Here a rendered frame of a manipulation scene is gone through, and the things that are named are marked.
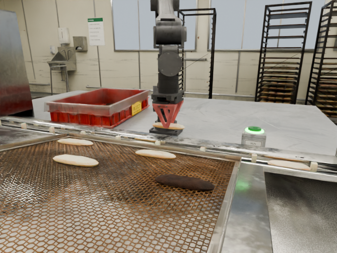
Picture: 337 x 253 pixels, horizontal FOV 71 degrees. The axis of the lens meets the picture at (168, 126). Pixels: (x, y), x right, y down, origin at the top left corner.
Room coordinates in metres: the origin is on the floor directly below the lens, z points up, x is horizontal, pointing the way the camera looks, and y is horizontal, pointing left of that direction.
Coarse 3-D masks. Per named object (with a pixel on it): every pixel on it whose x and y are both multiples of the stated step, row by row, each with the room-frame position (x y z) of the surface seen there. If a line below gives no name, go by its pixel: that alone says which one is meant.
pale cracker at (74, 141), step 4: (60, 140) 0.59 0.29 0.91; (64, 140) 0.58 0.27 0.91; (68, 140) 0.58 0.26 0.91; (72, 140) 0.58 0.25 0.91; (76, 140) 0.58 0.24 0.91; (80, 140) 0.59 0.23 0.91; (84, 140) 0.59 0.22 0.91; (72, 144) 0.57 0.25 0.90; (76, 144) 0.57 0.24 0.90; (80, 144) 0.57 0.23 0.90; (84, 144) 0.57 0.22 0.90; (88, 144) 0.57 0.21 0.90; (92, 144) 0.58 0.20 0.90
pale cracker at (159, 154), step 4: (136, 152) 0.52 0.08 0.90; (140, 152) 0.51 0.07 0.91; (144, 152) 0.51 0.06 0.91; (148, 152) 0.50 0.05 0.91; (152, 152) 0.50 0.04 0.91; (156, 152) 0.51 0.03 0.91; (160, 152) 0.50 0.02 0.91; (164, 152) 0.51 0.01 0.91; (148, 156) 0.50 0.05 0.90; (152, 156) 0.49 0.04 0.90; (156, 156) 0.49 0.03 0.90; (160, 156) 0.49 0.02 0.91; (164, 156) 0.49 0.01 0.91; (168, 156) 0.49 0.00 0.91; (172, 156) 0.49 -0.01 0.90
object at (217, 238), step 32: (0, 160) 0.41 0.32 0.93; (32, 160) 0.43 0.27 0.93; (96, 160) 0.45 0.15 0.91; (192, 160) 0.49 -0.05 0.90; (224, 160) 0.50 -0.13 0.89; (0, 192) 0.28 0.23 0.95; (64, 192) 0.29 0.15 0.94; (128, 192) 0.30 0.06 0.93; (160, 192) 0.31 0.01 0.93; (224, 192) 0.32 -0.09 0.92; (32, 224) 0.21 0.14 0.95; (128, 224) 0.22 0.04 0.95; (224, 224) 0.21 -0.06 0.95
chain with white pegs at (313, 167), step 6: (0, 120) 0.92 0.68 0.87; (24, 126) 0.87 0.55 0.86; (54, 132) 0.82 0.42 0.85; (84, 132) 0.77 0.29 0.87; (120, 138) 0.73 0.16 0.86; (156, 144) 0.67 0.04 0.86; (204, 150) 0.62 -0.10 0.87; (252, 156) 0.57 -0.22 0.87; (312, 162) 0.53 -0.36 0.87; (312, 168) 0.52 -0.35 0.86
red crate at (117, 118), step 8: (104, 104) 1.43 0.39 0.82; (144, 104) 1.32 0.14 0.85; (56, 112) 1.01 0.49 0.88; (64, 112) 1.00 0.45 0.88; (120, 112) 1.04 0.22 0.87; (128, 112) 1.12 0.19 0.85; (56, 120) 1.02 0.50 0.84; (64, 120) 1.01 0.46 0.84; (72, 120) 1.00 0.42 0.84; (80, 120) 0.99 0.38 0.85; (88, 120) 0.98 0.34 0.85; (96, 120) 0.97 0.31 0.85; (104, 120) 0.95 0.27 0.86; (112, 120) 0.97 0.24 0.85; (120, 120) 1.02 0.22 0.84; (112, 128) 0.96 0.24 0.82
